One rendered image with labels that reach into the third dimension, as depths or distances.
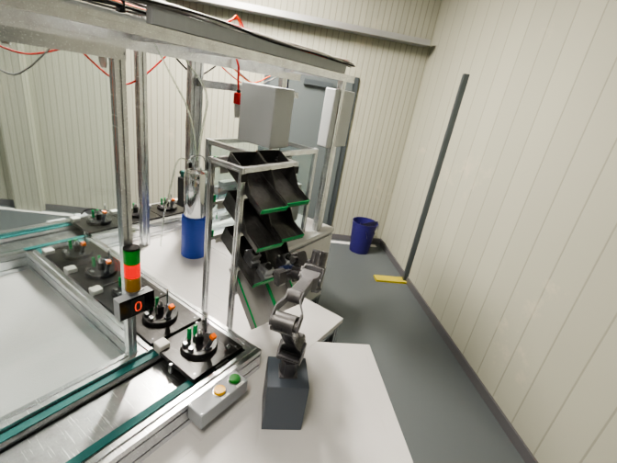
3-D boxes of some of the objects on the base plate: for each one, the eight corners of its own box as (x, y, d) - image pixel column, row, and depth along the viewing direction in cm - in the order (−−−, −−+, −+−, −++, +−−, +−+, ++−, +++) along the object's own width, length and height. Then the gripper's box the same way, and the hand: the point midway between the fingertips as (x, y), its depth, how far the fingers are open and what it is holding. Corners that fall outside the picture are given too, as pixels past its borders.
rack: (279, 310, 186) (301, 162, 155) (228, 344, 157) (242, 169, 127) (251, 293, 196) (266, 151, 166) (197, 321, 167) (204, 155, 137)
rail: (259, 368, 146) (262, 347, 142) (-18, 588, 76) (-29, 559, 72) (250, 361, 149) (252, 341, 145) (-28, 568, 79) (-38, 539, 75)
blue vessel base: (210, 254, 230) (213, 217, 220) (191, 262, 218) (192, 221, 208) (196, 246, 238) (196, 208, 228) (175, 253, 225) (176, 213, 215)
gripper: (288, 291, 121) (261, 280, 132) (325, 277, 134) (297, 268, 145) (288, 275, 120) (261, 265, 131) (325, 262, 132) (297, 254, 143)
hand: (286, 268), depth 135 cm, fingers closed
